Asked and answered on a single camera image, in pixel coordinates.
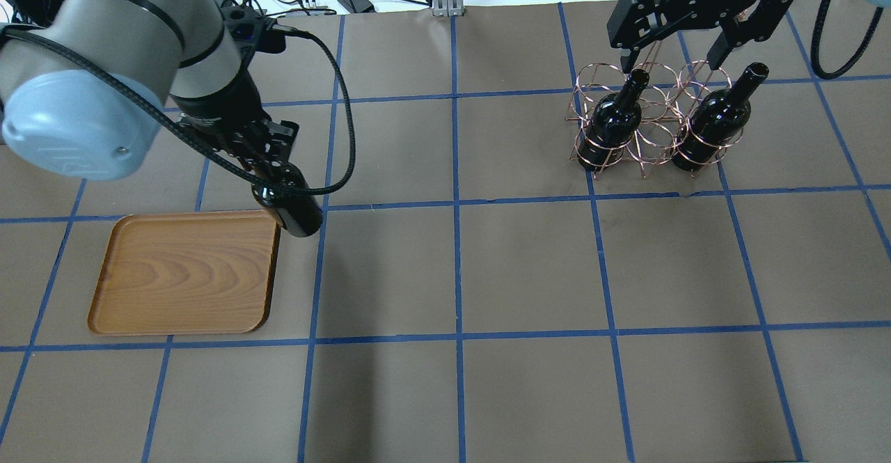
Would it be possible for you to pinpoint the wooden tray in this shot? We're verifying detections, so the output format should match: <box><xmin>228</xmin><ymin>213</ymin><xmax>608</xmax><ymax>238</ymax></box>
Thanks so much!
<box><xmin>86</xmin><ymin>210</ymin><xmax>281</xmax><ymax>336</ymax></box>

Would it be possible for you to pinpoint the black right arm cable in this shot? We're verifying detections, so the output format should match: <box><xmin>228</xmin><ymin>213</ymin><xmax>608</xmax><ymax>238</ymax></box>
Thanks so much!
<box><xmin>810</xmin><ymin>0</ymin><xmax>885</xmax><ymax>81</ymax></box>

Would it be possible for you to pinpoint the black power adapter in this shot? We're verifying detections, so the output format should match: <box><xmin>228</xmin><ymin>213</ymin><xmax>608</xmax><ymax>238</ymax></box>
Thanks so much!
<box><xmin>337</xmin><ymin>0</ymin><xmax>376</xmax><ymax>15</ymax></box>

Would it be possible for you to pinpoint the dark wine bottle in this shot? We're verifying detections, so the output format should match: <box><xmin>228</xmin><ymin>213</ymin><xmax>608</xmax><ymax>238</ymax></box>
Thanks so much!
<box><xmin>577</xmin><ymin>69</ymin><xmax>650</xmax><ymax>174</ymax></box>
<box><xmin>672</xmin><ymin>61</ymin><xmax>770</xmax><ymax>173</ymax></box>
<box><xmin>251</xmin><ymin>164</ymin><xmax>324</xmax><ymax>237</ymax></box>

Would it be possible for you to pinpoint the copper wire bottle basket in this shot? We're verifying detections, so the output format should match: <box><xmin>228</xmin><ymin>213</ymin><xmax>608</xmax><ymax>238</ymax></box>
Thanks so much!
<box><xmin>566</xmin><ymin>42</ymin><xmax>767</xmax><ymax>178</ymax></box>

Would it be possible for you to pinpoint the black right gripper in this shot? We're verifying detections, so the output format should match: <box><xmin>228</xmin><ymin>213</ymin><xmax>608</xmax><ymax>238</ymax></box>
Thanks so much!
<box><xmin>607</xmin><ymin>0</ymin><xmax>794</xmax><ymax>74</ymax></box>

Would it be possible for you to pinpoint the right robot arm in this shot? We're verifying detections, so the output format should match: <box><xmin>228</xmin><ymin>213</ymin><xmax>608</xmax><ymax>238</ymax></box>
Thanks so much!
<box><xmin>606</xmin><ymin>0</ymin><xmax>889</xmax><ymax>79</ymax></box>

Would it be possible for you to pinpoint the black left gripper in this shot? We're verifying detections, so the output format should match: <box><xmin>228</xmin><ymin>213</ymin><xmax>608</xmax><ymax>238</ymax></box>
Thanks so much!
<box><xmin>178</xmin><ymin>97</ymin><xmax>300</xmax><ymax>178</ymax></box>

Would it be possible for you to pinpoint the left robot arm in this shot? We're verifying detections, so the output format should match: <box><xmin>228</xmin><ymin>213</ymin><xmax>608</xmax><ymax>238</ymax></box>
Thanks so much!
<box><xmin>2</xmin><ymin>0</ymin><xmax>298</xmax><ymax>185</ymax></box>

